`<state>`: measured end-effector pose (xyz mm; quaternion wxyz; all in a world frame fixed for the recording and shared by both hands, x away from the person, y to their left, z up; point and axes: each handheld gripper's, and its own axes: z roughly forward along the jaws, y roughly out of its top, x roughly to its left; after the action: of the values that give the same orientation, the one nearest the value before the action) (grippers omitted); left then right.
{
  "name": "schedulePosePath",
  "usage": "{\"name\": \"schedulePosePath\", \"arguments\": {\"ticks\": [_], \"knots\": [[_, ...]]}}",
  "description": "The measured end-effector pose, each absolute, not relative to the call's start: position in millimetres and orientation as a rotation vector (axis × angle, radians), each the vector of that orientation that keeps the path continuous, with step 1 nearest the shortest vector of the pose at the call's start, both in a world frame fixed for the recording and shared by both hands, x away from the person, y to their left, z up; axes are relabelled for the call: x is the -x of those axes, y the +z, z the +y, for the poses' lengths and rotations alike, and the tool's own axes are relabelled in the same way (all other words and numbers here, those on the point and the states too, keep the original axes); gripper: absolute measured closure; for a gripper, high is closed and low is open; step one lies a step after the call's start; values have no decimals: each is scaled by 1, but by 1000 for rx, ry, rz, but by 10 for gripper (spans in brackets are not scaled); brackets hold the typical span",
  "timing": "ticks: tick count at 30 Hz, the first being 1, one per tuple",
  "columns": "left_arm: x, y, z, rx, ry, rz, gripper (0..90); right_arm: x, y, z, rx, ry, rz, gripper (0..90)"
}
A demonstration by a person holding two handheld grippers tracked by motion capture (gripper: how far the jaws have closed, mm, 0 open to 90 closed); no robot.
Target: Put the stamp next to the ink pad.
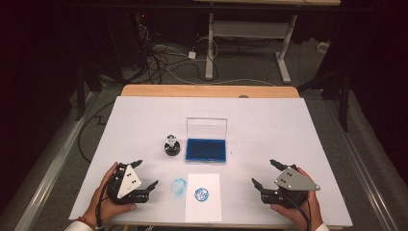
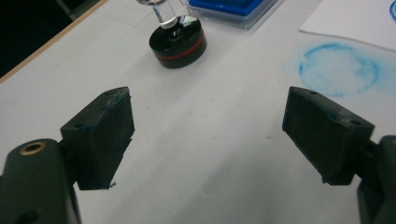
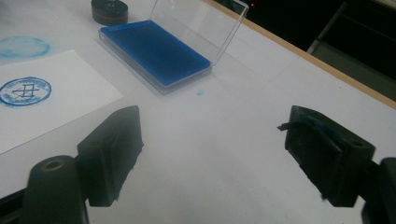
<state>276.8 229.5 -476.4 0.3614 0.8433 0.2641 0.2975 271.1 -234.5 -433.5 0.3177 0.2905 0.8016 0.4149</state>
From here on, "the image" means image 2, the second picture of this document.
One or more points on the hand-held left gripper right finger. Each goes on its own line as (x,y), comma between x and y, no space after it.
(323,137)

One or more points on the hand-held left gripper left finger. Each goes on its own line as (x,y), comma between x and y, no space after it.
(102,140)

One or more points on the black round stamp cap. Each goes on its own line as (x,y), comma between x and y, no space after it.
(182,61)

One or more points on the large white table cover sheet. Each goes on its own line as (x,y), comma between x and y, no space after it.
(199,140)

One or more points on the small white paper sheet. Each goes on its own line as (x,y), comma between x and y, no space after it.
(351,21)

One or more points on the blue ink pad clear case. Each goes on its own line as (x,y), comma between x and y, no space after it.
(230,7)

